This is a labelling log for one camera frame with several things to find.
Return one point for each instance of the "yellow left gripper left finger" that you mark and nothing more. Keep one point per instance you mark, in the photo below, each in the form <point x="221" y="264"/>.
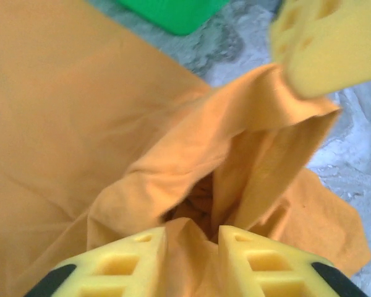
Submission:
<point x="126" y="266"/>

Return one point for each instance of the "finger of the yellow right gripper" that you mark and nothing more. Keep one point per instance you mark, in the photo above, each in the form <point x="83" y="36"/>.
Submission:
<point x="334" y="55"/>

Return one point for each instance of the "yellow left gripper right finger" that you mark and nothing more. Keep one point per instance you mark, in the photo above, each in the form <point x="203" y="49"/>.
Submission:
<point x="266" y="266"/>

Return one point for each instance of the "orange t-shirt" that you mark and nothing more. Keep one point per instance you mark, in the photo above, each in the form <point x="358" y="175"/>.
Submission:
<point x="80" y="108"/>

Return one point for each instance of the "green plastic basket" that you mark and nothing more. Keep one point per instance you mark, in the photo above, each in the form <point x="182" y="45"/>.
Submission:
<point x="173" y="15"/>

